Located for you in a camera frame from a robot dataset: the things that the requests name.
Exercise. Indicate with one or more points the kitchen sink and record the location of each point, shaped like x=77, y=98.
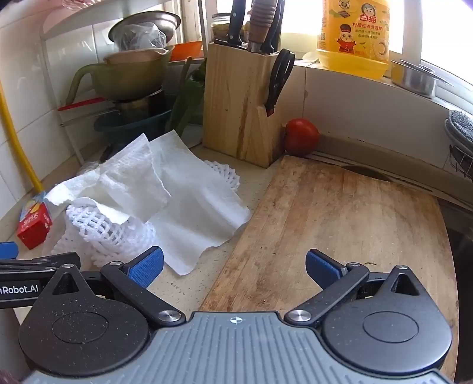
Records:
x=462, y=240

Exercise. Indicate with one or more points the small white foam net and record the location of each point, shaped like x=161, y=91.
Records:
x=225, y=173

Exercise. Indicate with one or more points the large white paper towel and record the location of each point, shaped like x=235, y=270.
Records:
x=199, y=206

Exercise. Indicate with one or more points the red tomato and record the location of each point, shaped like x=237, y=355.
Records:
x=301, y=136

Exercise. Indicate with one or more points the white dish rack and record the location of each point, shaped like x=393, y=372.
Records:
x=50, y=74

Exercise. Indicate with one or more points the orange bowl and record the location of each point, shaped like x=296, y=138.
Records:
x=186, y=50

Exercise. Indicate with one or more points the small steel pot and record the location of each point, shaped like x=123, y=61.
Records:
x=414, y=79

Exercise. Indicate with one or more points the wooden cutting board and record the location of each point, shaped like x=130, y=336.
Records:
x=332, y=214

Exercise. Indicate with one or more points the wooden knife block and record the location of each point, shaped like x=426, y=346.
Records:
x=236, y=103

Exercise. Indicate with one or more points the large white foam net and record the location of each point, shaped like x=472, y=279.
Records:
x=96, y=225

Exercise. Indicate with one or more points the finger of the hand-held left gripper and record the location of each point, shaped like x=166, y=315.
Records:
x=8, y=250
x=44, y=261

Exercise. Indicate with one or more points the black kitchen scissors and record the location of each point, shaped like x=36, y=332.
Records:
x=277, y=81

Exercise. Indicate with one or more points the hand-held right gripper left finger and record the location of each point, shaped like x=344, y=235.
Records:
x=146, y=266

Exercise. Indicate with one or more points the yellow detergent bottle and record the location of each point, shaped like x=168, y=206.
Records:
x=354, y=37

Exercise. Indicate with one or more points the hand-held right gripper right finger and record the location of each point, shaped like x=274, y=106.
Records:
x=321, y=267

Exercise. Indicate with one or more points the olive green spouted bowl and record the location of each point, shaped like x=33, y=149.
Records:
x=125, y=81

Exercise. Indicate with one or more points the glass jar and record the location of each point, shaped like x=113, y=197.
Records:
x=220, y=26

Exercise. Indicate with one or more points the clear bag in steel bowl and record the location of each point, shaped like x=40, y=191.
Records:
x=136, y=37

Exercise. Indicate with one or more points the steel bowl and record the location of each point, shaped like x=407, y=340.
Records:
x=166, y=20

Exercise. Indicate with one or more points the teal basin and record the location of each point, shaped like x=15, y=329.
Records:
x=133, y=127

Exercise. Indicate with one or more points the dark cooking pot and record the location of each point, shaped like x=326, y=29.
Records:
x=142, y=103

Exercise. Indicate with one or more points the red and blue carton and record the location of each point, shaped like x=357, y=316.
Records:
x=33, y=225

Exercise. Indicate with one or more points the red spatula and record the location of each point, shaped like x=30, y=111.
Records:
x=79, y=104

